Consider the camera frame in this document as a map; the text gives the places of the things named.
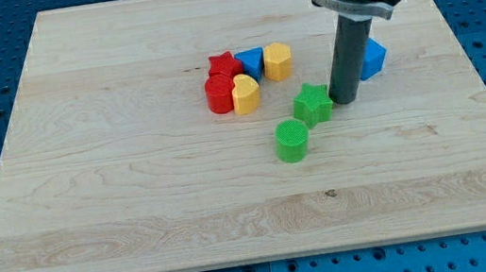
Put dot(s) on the green star block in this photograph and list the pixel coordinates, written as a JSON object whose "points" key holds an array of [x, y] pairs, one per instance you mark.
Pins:
{"points": [[312, 105]]}

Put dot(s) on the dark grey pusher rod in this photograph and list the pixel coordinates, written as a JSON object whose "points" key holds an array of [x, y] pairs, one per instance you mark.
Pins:
{"points": [[349, 50]]}

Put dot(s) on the red star block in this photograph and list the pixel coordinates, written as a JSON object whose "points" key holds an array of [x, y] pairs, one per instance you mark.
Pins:
{"points": [[226, 65]]}

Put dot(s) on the yellow heart block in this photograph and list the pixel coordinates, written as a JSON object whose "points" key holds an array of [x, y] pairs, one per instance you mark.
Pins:
{"points": [[245, 94]]}

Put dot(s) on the green cylinder block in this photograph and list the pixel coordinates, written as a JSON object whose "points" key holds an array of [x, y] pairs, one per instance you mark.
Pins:
{"points": [[291, 141]]}

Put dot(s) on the red cylinder block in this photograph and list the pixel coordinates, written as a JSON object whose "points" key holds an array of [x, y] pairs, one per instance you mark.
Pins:
{"points": [[218, 90]]}

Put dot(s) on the blue triangle block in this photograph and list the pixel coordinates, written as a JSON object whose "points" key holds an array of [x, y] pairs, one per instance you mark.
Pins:
{"points": [[252, 62]]}

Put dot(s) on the yellow hexagon block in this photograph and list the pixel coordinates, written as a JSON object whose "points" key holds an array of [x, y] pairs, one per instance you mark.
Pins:
{"points": [[277, 61]]}

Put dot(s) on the light wooden board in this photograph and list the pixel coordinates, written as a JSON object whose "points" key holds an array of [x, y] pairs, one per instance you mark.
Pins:
{"points": [[113, 161]]}

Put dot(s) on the blue cube block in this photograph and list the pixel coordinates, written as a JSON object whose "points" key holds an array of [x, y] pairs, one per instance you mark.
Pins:
{"points": [[373, 59]]}

